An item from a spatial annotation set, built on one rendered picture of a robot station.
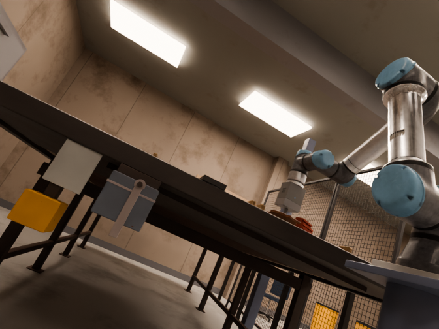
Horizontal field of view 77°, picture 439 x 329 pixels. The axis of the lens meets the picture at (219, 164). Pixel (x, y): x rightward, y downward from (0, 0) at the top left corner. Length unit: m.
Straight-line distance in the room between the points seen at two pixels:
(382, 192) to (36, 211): 0.85
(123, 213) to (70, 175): 0.17
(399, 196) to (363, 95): 3.01
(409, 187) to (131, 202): 0.68
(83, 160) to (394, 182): 0.80
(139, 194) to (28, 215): 0.26
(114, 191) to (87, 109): 5.40
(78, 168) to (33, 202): 0.13
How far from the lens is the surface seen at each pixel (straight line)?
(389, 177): 0.81
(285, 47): 3.26
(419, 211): 0.80
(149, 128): 6.04
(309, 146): 3.45
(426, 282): 0.75
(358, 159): 1.19
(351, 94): 3.60
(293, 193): 1.18
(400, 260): 0.88
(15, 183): 6.05
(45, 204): 0.80
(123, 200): 0.77
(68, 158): 0.83
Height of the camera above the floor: 0.74
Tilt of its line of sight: 17 degrees up
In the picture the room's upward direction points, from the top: 24 degrees clockwise
